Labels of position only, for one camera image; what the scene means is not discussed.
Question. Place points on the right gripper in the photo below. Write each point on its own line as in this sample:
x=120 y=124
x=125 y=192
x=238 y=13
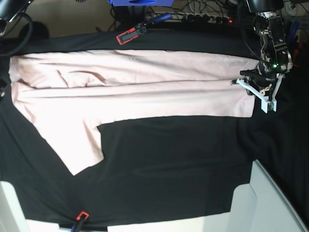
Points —
x=3 y=86

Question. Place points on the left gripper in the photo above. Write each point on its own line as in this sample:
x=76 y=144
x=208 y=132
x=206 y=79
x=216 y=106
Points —
x=260 y=85

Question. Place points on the pink T-shirt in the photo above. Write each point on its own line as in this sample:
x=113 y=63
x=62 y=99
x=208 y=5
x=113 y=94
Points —
x=67 y=96

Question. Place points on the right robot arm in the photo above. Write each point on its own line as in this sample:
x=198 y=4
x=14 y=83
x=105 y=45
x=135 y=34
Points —
x=9 y=10

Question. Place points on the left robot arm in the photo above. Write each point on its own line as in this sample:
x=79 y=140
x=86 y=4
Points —
x=274 y=59

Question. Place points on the red clamp right edge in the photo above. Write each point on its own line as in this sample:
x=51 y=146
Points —
x=296 y=55

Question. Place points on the red clamp edge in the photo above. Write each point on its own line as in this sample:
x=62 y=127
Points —
x=80 y=220
x=296 y=55

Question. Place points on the black power strip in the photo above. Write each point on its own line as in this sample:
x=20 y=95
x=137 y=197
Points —
x=207 y=19

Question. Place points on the black table cloth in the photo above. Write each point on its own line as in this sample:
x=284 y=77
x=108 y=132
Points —
x=161 y=169

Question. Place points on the blue plastic box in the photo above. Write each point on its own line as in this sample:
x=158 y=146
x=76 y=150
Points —
x=141 y=2

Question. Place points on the red clamp front edge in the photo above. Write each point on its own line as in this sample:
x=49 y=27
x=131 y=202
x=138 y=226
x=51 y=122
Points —
x=80 y=220

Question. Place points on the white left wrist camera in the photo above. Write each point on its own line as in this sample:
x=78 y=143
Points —
x=267 y=106

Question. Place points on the red black clamp, blue handle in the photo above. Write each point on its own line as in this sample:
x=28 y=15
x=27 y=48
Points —
x=141 y=28

